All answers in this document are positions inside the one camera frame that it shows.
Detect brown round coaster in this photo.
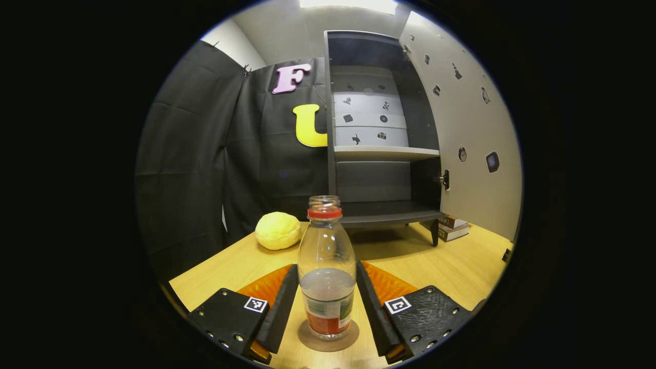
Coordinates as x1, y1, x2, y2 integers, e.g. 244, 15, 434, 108
298, 319, 360, 353

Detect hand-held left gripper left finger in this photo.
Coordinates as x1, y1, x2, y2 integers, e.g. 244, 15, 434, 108
187, 264, 299, 365

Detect clear plastic bottle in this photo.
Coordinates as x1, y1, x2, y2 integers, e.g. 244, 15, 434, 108
297, 195, 357, 341

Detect black backdrop cloth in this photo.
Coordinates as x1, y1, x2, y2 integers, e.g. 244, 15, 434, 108
134, 40, 331, 282

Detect grey book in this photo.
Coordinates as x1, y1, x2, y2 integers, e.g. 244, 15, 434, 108
438, 224, 470, 242

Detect yellow round bun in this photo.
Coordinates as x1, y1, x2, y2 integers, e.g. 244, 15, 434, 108
255, 212, 302, 251

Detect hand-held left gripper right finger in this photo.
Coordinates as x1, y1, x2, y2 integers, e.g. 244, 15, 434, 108
356, 260, 472, 364

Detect large ceiling light panel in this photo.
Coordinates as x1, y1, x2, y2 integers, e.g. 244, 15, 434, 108
299, 0, 399, 15

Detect grey cabinet door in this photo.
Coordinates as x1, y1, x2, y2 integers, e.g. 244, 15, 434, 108
399, 10, 523, 242

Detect dark grey cabinet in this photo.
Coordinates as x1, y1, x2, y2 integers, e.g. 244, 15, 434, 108
324, 30, 445, 248

